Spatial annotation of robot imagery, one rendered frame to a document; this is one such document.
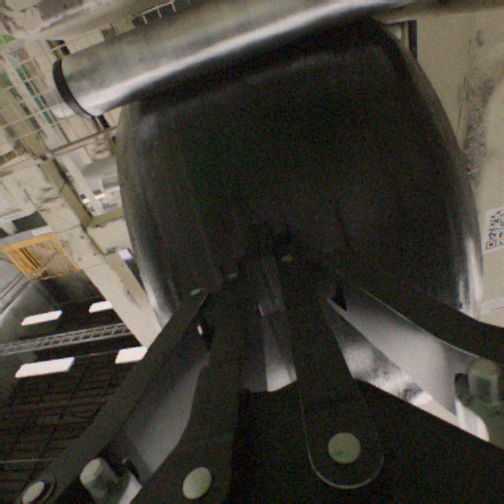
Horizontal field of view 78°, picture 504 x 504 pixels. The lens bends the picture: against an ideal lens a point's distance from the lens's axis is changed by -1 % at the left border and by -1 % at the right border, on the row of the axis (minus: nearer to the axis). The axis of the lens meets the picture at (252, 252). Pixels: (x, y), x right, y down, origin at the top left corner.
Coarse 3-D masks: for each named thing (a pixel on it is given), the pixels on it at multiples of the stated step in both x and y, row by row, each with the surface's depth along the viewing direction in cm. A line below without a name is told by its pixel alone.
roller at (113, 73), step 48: (240, 0) 21; (288, 0) 21; (336, 0) 21; (384, 0) 22; (96, 48) 22; (144, 48) 22; (192, 48) 22; (240, 48) 23; (96, 96) 23; (144, 96) 25
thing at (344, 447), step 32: (288, 256) 15; (288, 288) 12; (288, 320) 10; (320, 320) 10; (320, 352) 8; (320, 384) 7; (352, 384) 6; (320, 416) 6; (352, 416) 5; (320, 448) 5; (352, 448) 5; (320, 480) 5; (352, 480) 5; (384, 480) 5
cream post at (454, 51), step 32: (448, 32) 34; (480, 32) 30; (448, 64) 36; (480, 64) 32; (448, 96) 38; (480, 96) 33; (480, 128) 35; (480, 160) 37; (480, 192) 40; (480, 224) 42; (480, 320) 54; (448, 416) 72
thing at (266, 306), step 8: (248, 232) 20; (248, 240) 18; (256, 240) 18; (248, 248) 17; (256, 248) 17; (248, 256) 16; (256, 256) 16; (248, 264) 15; (256, 264) 15; (248, 272) 15; (256, 272) 15; (256, 280) 15; (264, 280) 15; (256, 288) 16; (264, 288) 16; (256, 296) 16; (264, 296) 16; (264, 304) 16; (272, 304) 16; (264, 312) 16
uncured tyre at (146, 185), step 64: (256, 64) 25; (320, 64) 23; (384, 64) 23; (128, 128) 27; (192, 128) 24; (256, 128) 23; (320, 128) 22; (384, 128) 22; (448, 128) 24; (128, 192) 27; (192, 192) 23; (256, 192) 22; (320, 192) 22; (384, 192) 22; (448, 192) 22; (192, 256) 23; (384, 256) 22; (448, 256) 22; (384, 384) 27
